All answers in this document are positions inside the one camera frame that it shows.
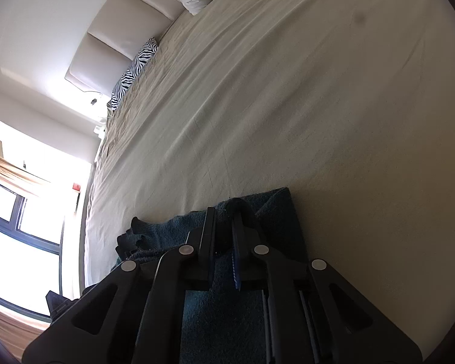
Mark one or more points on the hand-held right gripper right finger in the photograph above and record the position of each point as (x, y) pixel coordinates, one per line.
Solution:
(236, 269)

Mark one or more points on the dark framed window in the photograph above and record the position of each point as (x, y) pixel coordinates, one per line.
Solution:
(19, 216)

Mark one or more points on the beige curtain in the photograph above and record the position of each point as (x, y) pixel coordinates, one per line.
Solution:
(11, 174)

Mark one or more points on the beige padded headboard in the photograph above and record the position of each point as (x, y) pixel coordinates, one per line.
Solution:
(113, 30)

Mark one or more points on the dark teal knit sweater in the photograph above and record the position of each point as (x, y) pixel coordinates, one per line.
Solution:
(204, 322)

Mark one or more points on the bed with beige sheet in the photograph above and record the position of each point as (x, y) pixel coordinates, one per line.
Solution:
(288, 102)

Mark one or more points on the zebra print pillow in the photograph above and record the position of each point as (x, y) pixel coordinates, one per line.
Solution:
(134, 70)

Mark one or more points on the white nightstand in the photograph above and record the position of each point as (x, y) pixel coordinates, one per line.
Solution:
(100, 127)

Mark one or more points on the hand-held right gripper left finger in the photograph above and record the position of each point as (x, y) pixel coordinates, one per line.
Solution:
(203, 242)

